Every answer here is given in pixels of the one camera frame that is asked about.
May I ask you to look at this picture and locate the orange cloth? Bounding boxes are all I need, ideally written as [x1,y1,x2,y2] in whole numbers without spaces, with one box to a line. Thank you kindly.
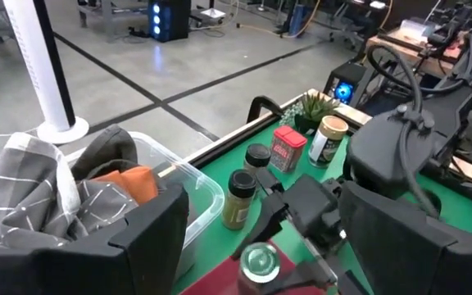
[93,165,160,206]

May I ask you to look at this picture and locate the black computer tower blue lights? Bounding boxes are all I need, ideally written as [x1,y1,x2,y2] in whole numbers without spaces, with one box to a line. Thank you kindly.
[147,0,192,43]

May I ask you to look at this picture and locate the clear-lid glass jar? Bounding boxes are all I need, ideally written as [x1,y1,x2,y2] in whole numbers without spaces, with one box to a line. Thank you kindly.
[237,241,282,295]

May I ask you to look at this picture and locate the small computer round blue light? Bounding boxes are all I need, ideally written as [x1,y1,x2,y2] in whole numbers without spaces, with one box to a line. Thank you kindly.
[324,61,369,108]

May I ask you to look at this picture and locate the grey checked cloth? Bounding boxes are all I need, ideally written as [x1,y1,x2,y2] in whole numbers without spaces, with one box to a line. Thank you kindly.
[0,131,141,250]

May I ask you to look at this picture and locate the white tower fan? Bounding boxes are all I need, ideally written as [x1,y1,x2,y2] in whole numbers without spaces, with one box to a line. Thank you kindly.
[1,0,91,145]

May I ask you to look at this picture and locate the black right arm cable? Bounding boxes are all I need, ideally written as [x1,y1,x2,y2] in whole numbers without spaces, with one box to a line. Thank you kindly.
[365,43,472,206]

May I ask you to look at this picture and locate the neighbouring wooden robot table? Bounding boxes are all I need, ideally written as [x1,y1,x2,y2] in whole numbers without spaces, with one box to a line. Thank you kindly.
[365,16,472,81]

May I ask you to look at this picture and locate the black office chair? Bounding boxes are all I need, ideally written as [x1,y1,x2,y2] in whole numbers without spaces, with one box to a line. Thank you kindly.
[328,7,368,50]

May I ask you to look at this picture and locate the green table mat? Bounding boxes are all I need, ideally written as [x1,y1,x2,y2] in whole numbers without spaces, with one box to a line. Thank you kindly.
[172,118,472,295]

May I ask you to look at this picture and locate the clear plastic storage bin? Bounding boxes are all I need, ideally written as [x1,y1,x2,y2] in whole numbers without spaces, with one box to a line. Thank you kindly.
[61,129,226,284]

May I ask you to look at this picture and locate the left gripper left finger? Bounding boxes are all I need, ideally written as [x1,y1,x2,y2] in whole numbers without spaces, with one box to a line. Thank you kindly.
[0,184,190,295]

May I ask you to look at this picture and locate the dark grey cloth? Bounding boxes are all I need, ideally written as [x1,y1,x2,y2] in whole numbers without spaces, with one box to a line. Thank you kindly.
[70,124,139,181]

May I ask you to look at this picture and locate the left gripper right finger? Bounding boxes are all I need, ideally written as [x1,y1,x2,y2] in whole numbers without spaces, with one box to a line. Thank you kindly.
[338,179,472,295]

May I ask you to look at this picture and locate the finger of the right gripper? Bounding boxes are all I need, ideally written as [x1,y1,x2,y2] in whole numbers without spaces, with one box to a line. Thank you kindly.
[230,167,291,260]
[260,261,342,295]

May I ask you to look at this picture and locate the potted succulent plant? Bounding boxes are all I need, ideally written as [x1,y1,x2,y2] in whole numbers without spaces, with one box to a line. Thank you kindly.
[279,90,342,136]

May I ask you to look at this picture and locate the gold-lid spice jar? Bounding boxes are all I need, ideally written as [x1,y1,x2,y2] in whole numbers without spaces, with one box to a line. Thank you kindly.
[308,115,349,169]

